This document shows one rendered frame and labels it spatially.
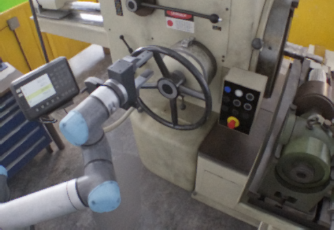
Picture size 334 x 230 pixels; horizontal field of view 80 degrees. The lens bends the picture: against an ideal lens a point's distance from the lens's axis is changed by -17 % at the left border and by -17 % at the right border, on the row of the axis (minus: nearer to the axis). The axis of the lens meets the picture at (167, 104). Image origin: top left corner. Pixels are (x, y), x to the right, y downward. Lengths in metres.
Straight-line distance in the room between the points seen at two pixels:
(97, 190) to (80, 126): 0.14
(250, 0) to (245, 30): 0.12
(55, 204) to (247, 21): 0.81
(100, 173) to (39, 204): 0.17
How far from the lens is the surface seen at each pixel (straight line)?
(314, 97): 1.03
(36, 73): 1.26
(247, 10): 0.85
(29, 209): 0.62
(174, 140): 1.62
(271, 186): 0.93
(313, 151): 0.80
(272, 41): 1.02
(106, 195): 0.52
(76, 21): 2.01
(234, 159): 1.54
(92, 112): 0.55
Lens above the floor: 1.86
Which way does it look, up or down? 43 degrees down
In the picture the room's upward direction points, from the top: 4 degrees counter-clockwise
